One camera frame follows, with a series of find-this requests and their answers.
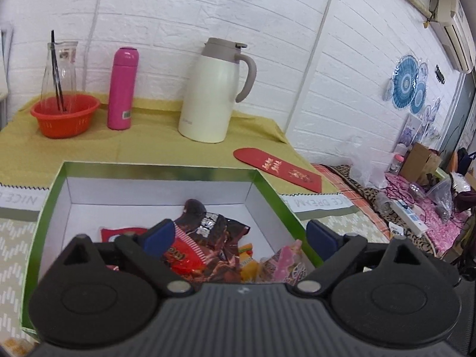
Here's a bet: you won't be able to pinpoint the glass carafe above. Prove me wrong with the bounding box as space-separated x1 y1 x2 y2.
40 41 79 112

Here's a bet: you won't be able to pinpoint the large red nut bag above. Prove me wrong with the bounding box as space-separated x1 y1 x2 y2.
100 227 149 246

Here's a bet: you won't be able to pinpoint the small orange snack packet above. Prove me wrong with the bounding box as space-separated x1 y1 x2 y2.
0 338 27 357

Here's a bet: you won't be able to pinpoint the red envelope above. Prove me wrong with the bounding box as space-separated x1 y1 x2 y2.
234 148 322 193

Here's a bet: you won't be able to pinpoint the pink floral cloth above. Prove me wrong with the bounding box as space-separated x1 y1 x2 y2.
387 173 473 255

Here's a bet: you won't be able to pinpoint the red plastic basket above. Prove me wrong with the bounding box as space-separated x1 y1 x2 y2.
30 95 101 139

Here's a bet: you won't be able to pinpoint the small clear plastic bag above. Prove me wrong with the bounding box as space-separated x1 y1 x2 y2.
428 176 455 217

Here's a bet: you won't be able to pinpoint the green cardboard box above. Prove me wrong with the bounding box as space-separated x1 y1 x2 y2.
20 161 324 343

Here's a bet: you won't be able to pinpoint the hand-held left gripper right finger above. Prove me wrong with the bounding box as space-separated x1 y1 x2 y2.
286 219 422 297

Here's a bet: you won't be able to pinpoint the white wall cable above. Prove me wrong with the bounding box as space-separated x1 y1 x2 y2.
284 0 341 134
82 0 114 93

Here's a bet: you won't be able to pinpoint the brown cardboard box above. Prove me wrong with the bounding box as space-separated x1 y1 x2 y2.
400 142 441 184

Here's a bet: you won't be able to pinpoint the jar with pink lid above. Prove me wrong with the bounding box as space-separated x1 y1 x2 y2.
390 152 407 176

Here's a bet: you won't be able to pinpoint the pink snack packet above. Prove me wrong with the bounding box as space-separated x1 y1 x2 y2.
260 240 317 282

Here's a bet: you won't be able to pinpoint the white air conditioner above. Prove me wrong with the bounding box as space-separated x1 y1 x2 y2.
428 0 476 73

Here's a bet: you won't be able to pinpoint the black straws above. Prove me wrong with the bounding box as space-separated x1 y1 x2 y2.
51 30 68 112

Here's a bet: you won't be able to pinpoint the orange and green snack packet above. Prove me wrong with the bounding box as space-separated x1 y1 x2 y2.
238 243 262 282

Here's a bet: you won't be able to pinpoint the cream thermos jug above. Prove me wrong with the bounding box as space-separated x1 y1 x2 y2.
178 37 257 143

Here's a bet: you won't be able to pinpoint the dark brown snack packet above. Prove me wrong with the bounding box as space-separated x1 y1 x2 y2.
175 212 251 283

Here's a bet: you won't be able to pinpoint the pink thermos bottle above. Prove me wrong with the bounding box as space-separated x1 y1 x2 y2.
107 47 140 131

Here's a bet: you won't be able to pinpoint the yellow tablecloth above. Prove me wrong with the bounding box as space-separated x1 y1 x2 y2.
0 97 317 198

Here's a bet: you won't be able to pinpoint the white power strip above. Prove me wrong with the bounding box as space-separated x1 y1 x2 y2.
387 199 428 237

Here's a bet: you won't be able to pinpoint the blue paper fan decoration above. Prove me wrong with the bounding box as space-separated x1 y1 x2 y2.
383 55 429 115

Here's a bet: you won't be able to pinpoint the red striped candy packet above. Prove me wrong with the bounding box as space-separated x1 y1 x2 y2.
162 228 209 281

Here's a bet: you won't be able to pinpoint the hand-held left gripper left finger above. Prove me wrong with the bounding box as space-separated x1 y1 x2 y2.
61 219 195 297

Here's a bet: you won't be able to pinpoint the dark round snack packet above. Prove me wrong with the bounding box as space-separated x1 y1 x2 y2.
184 200 207 224

